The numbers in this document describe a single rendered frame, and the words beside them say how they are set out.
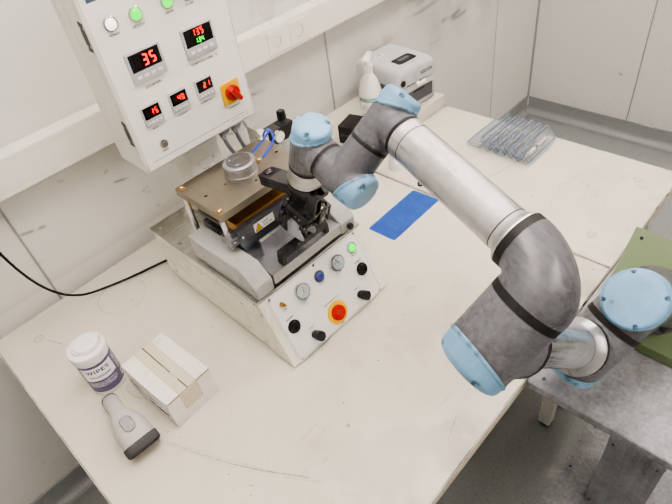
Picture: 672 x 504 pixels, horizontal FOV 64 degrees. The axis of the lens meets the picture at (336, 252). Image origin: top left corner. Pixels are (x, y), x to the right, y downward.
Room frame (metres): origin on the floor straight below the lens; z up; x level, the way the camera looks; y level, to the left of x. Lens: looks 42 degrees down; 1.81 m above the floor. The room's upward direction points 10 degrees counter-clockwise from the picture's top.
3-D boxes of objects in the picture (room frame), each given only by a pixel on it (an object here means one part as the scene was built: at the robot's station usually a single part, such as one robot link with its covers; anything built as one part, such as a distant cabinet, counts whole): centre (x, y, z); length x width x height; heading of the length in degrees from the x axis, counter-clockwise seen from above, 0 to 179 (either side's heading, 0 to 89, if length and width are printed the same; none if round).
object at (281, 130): (1.35, 0.10, 1.05); 0.15 x 0.05 x 0.15; 130
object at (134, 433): (0.70, 0.53, 0.79); 0.20 x 0.08 x 0.08; 40
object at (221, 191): (1.14, 0.19, 1.08); 0.31 x 0.24 x 0.13; 130
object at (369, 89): (1.81, -0.22, 0.92); 0.09 x 0.08 x 0.25; 161
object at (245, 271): (0.97, 0.25, 0.96); 0.25 x 0.05 x 0.07; 40
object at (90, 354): (0.85, 0.61, 0.82); 0.09 x 0.09 x 0.15
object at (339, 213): (1.14, 0.03, 0.96); 0.26 x 0.05 x 0.07; 40
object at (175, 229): (1.13, 0.21, 0.93); 0.46 x 0.35 x 0.01; 40
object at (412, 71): (1.95, -0.34, 0.88); 0.25 x 0.20 x 0.17; 34
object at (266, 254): (1.07, 0.16, 0.97); 0.30 x 0.22 x 0.08; 40
